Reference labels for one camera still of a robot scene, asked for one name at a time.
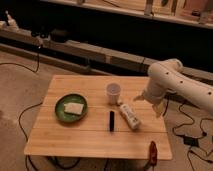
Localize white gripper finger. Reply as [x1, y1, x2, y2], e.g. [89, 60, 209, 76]
[153, 102, 164, 117]
[133, 95, 145, 101]

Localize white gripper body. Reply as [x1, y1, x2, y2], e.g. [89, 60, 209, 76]
[143, 88, 166, 105]

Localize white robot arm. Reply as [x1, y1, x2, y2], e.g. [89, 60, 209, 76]
[134, 58, 213, 116]

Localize white plastic cup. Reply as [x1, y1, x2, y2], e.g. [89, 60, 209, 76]
[106, 83, 121, 105]

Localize black marker pen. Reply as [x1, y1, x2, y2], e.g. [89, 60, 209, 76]
[109, 111, 114, 132]

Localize wooden beam ledge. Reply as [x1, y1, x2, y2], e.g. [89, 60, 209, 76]
[0, 28, 213, 83]

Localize wooden table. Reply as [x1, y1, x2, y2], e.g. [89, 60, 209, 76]
[24, 75, 172, 160]

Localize green round plate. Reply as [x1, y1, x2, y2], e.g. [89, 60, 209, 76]
[55, 94, 88, 123]

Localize white sponge block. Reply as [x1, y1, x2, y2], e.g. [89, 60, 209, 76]
[64, 102, 84, 115]

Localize black cables on floor right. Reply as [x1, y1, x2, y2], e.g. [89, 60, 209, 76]
[163, 96, 213, 171]

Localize red handled clamp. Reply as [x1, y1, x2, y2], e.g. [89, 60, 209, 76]
[149, 141, 158, 166]

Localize black cable on floor left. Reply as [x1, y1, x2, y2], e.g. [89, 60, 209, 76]
[0, 44, 44, 171]

